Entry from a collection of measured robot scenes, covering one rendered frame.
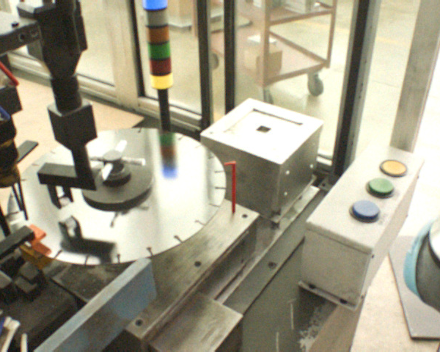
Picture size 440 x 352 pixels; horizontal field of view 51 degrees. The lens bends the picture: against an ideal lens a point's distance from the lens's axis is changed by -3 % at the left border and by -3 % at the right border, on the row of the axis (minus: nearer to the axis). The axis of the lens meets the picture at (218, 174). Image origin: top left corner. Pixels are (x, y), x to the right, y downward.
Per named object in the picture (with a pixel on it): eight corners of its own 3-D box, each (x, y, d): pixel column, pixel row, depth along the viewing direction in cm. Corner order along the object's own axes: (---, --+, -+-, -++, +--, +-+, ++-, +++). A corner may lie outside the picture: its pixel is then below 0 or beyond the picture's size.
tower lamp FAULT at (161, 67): (159, 64, 96) (158, 50, 94) (177, 68, 94) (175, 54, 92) (144, 71, 93) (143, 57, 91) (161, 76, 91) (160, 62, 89)
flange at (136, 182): (148, 158, 77) (147, 145, 76) (158, 200, 69) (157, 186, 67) (80, 169, 75) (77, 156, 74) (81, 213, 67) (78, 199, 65)
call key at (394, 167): (385, 166, 86) (386, 158, 85) (405, 174, 84) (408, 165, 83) (377, 177, 83) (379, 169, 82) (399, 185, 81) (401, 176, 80)
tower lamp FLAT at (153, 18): (155, 17, 90) (154, 2, 88) (173, 21, 88) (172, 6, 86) (139, 24, 87) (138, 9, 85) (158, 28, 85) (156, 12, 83)
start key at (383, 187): (372, 183, 81) (374, 174, 80) (394, 191, 79) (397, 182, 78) (364, 196, 78) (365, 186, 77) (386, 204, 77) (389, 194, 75)
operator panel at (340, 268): (358, 199, 99) (370, 139, 91) (408, 218, 94) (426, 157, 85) (297, 284, 81) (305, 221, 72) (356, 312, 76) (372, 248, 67)
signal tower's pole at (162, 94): (169, 169, 110) (161, 81, 97) (177, 171, 108) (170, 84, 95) (163, 174, 108) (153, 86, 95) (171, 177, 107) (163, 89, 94)
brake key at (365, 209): (356, 205, 76) (358, 196, 75) (380, 214, 75) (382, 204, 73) (347, 219, 74) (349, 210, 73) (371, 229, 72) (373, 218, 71)
